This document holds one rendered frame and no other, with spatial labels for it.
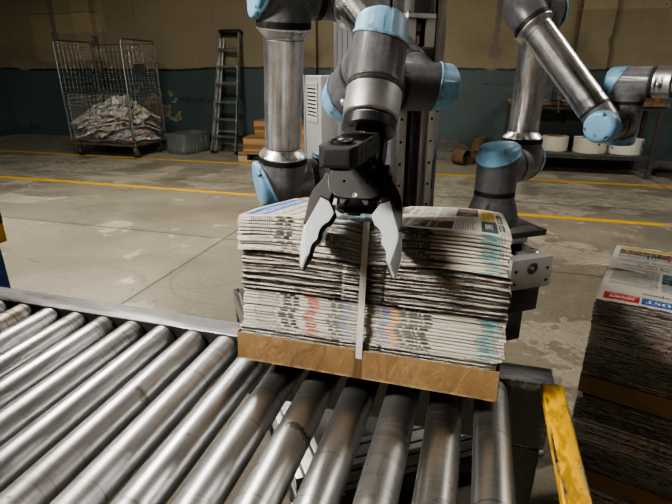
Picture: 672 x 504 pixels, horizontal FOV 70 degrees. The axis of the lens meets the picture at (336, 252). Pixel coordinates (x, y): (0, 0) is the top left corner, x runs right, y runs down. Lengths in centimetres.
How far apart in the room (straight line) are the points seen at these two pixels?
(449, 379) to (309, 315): 21
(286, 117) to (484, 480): 81
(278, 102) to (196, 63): 771
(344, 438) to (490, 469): 18
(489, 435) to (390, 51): 51
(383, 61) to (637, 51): 716
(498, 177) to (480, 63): 613
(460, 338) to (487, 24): 700
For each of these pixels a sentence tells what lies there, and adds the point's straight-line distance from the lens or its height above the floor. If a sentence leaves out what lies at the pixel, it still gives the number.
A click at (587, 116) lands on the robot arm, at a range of 134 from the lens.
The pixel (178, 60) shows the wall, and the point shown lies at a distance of 898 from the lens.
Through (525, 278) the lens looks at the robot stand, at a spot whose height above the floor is 72.
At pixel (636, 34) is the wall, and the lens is 775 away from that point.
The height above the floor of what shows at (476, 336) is 92.
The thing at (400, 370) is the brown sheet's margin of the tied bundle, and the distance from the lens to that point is 68.
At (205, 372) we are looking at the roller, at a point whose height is 79.
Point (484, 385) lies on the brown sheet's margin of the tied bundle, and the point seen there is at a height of 85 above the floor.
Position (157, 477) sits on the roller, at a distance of 65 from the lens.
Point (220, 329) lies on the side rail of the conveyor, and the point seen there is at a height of 80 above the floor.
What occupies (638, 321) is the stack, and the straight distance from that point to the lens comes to 109.
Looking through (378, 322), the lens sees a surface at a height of 92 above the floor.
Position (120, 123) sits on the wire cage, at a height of 51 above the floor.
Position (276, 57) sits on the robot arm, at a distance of 109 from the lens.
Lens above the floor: 124
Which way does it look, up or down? 21 degrees down
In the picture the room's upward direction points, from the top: straight up
